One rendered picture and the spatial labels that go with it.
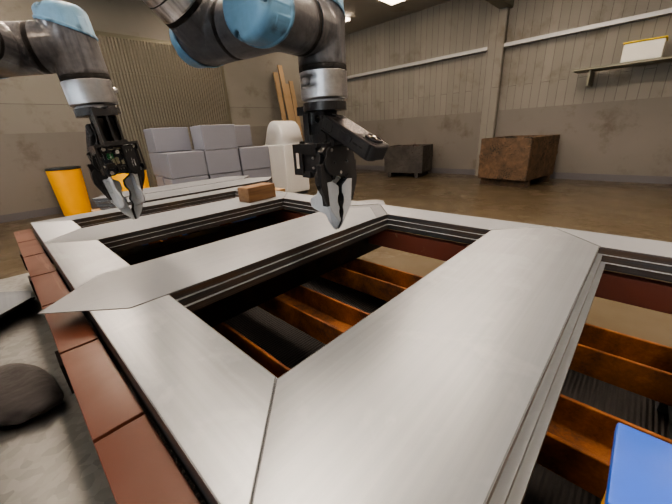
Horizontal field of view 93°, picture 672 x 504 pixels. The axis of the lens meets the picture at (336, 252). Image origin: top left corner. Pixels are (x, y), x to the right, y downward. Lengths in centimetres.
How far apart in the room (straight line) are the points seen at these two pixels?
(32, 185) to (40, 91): 149
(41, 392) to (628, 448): 71
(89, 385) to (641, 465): 45
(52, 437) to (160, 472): 35
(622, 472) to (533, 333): 18
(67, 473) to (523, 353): 55
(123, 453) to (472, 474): 27
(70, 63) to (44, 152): 650
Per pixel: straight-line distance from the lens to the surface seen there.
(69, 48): 75
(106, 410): 40
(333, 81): 54
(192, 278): 57
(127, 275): 65
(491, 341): 38
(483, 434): 29
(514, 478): 29
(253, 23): 46
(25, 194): 723
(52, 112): 728
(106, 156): 73
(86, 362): 49
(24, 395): 72
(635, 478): 25
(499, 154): 644
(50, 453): 63
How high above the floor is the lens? 106
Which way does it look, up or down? 21 degrees down
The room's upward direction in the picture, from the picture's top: 3 degrees counter-clockwise
